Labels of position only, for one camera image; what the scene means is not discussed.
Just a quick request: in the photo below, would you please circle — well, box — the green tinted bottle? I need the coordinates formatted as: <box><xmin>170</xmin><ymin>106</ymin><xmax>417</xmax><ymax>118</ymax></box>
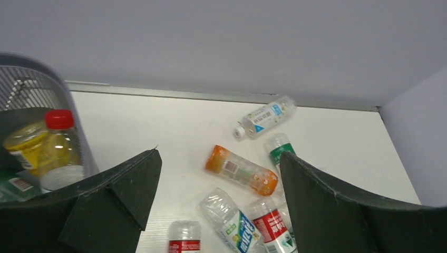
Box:
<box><xmin>1</xmin><ymin>170</ymin><xmax>42</xmax><ymax>203</ymax></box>

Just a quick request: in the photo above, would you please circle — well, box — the clear bottle red teal label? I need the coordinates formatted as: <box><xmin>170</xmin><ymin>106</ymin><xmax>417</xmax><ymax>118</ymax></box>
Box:
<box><xmin>168</xmin><ymin>220</ymin><xmax>201</xmax><ymax>253</ymax></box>

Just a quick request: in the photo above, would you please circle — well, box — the yellow juice bottle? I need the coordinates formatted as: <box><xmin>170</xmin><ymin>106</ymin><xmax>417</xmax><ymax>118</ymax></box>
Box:
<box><xmin>3</xmin><ymin>121</ymin><xmax>48</xmax><ymax>177</ymax></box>

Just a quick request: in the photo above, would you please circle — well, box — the clear bottle blue green label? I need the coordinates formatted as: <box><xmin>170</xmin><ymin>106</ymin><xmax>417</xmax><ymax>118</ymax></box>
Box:
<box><xmin>198</xmin><ymin>188</ymin><xmax>266</xmax><ymax>253</ymax></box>

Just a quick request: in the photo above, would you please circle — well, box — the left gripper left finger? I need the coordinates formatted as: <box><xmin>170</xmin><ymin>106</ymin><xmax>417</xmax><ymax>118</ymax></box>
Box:
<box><xmin>1</xmin><ymin>149</ymin><xmax>162</xmax><ymax>252</ymax></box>

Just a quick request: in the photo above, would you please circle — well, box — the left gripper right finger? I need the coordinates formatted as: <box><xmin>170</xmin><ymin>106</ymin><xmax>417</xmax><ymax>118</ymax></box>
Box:
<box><xmin>280</xmin><ymin>152</ymin><xmax>446</xmax><ymax>252</ymax></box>

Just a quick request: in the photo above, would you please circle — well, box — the grey mesh waste bin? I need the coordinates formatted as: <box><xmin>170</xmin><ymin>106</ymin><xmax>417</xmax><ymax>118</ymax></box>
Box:
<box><xmin>1</xmin><ymin>53</ymin><xmax>99</xmax><ymax>190</ymax></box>

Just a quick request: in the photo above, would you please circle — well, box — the clear bottle white blue label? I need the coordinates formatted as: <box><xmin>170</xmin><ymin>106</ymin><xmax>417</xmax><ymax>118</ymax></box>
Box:
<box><xmin>233</xmin><ymin>96</ymin><xmax>297</xmax><ymax>140</ymax></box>

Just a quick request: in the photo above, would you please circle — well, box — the clear bottle green white label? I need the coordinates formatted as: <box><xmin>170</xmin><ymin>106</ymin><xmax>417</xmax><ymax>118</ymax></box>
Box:
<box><xmin>264</xmin><ymin>133</ymin><xmax>296</xmax><ymax>172</ymax></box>

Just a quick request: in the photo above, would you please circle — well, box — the orange tinted bottle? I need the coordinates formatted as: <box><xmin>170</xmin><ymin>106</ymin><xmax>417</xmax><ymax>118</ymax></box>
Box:
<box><xmin>205</xmin><ymin>145</ymin><xmax>279</xmax><ymax>197</ymax></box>

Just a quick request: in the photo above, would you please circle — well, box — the clear bottle red white label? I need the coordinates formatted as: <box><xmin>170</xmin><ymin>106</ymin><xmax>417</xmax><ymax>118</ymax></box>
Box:
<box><xmin>247</xmin><ymin>197</ymin><xmax>298</xmax><ymax>252</ymax></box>

